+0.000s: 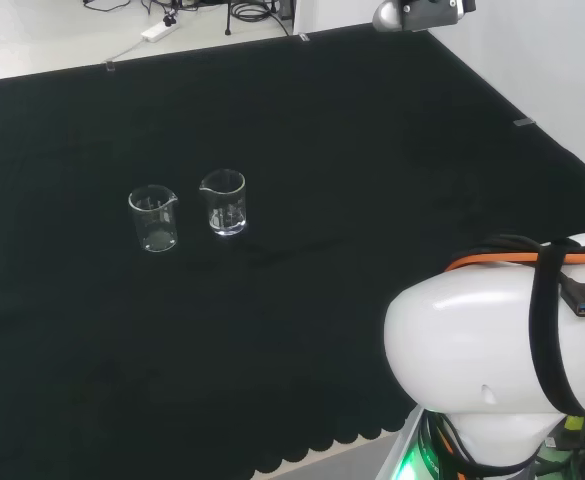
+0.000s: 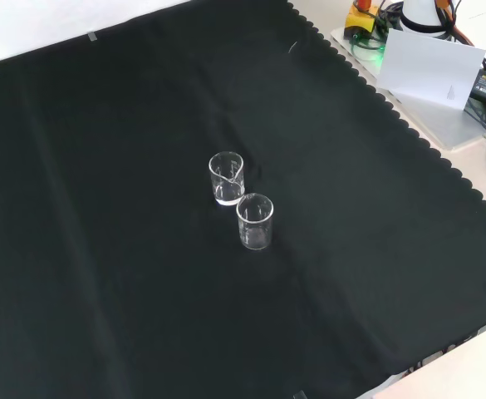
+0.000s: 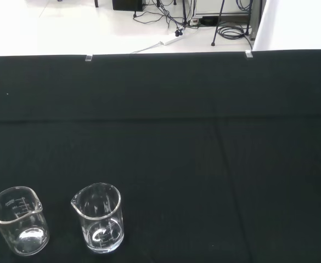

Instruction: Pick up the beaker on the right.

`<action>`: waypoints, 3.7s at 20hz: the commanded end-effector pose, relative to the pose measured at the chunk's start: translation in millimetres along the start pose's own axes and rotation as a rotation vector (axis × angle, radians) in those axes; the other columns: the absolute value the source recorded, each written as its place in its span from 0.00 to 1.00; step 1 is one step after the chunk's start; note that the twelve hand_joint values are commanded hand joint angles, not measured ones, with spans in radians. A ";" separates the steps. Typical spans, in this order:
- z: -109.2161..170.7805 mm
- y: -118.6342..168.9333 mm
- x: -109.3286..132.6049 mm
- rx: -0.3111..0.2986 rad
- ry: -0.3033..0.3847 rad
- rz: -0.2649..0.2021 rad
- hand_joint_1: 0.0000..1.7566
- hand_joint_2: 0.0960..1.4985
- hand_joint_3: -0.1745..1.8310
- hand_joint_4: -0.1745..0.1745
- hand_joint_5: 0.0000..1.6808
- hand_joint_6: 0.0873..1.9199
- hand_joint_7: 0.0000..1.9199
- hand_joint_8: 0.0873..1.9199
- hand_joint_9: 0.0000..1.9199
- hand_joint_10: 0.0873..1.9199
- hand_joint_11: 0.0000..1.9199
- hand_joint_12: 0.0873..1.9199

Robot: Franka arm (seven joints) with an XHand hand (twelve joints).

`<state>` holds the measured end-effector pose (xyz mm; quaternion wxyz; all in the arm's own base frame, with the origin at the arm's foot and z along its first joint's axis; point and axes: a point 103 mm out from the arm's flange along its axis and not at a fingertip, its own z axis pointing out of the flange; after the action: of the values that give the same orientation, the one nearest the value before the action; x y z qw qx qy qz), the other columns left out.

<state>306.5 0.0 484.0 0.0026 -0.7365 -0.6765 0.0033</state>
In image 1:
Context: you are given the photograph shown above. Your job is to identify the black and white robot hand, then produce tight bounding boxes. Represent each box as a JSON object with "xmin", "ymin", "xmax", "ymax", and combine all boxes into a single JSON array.
[{"xmin": 371, "ymin": 0, "xmax": 477, "ymax": 33}]

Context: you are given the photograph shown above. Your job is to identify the clear glass beaker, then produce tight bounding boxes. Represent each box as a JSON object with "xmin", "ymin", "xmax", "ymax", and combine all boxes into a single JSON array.
[
  {"xmin": 127, "ymin": 184, "xmax": 180, "ymax": 253},
  {"xmin": 198, "ymin": 168, "xmax": 248, "ymax": 237}
]

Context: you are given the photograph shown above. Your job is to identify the white power strip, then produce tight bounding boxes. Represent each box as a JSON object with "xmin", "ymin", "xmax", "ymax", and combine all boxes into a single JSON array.
[{"xmin": 140, "ymin": 22, "xmax": 179, "ymax": 43}]

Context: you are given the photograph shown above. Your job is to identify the black bench cloth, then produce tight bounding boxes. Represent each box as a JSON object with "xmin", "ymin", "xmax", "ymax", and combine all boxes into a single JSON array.
[{"xmin": 0, "ymin": 27, "xmax": 585, "ymax": 480}]

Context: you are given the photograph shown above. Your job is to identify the black coiled cable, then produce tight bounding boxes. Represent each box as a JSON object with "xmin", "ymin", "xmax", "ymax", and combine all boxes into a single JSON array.
[{"xmin": 231, "ymin": 0, "xmax": 293, "ymax": 37}]

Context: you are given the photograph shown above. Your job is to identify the orange robot cable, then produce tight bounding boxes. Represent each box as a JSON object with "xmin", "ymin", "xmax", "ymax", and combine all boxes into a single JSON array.
[{"xmin": 444, "ymin": 249, "xmax": 585, "ymax": 274}]

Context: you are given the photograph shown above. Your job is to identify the black tangled cables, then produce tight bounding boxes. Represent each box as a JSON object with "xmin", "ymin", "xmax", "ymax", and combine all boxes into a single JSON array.
[{"xmin": 81, "ymin": 0, "xmax": 208, "ymax": 27}]

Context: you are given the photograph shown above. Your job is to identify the black USB cable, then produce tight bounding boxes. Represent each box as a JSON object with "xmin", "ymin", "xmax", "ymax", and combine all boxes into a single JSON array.
[{"xmin": 557, "ymin": 269, "xmax": 585, "ymax": 319}]

